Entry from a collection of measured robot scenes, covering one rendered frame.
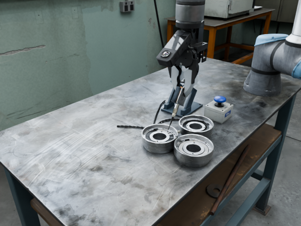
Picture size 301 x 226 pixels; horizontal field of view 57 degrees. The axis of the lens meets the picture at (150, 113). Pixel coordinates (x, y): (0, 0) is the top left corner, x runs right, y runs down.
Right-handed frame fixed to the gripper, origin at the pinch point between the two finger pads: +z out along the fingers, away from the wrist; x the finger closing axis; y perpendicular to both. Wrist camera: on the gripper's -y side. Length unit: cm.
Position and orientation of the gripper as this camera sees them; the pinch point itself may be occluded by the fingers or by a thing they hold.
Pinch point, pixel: (181, 92)
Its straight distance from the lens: 82.1
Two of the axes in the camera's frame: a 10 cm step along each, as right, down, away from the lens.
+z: 0.0, 8.8, 4.7
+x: -7.8, -2.9, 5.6
